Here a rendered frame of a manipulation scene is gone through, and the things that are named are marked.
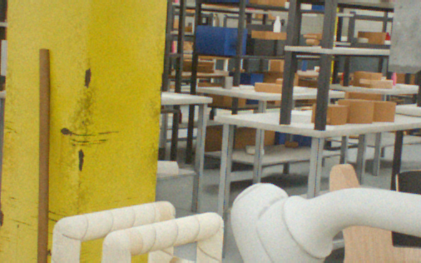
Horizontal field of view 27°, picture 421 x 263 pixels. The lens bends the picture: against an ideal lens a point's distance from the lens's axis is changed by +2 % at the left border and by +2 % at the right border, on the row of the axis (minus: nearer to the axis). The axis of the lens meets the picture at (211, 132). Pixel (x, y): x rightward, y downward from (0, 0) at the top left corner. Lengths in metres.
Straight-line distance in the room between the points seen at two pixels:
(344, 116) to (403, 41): 3.86
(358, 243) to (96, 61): 0.75
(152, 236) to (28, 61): 1.20
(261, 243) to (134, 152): 0.90
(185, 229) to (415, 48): 0.70
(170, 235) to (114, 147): 1.09
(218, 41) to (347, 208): 7.54
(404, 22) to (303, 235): 0.50
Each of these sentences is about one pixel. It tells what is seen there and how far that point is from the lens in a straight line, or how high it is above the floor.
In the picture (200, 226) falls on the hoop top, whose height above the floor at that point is 1.20.
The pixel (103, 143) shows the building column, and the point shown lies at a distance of 2.10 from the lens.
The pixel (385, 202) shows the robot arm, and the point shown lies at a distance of 1.26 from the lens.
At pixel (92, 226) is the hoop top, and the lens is 1.07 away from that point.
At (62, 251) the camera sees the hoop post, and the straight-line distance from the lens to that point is 1.05.
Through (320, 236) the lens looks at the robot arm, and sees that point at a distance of 1.31.
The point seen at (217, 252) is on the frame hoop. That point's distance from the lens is 1.12.
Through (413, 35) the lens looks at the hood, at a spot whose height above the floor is 1.45.
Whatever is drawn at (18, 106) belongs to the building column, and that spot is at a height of 1.22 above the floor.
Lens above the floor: 1.45
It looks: 7 degrees down
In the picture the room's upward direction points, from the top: 4 degrees clockwise
